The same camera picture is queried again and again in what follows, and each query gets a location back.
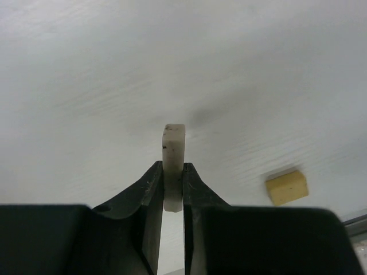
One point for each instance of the white eraser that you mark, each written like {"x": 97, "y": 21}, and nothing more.
{"x": 173, "y": 154}

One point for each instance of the tan eraser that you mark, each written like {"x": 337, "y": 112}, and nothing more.
{"x": 287, "y": 188}

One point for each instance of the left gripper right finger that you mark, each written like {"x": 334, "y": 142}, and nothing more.
{"x": 225, "y": 239}

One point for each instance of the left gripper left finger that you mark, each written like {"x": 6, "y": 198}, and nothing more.
{"x": 119, "y": 236}

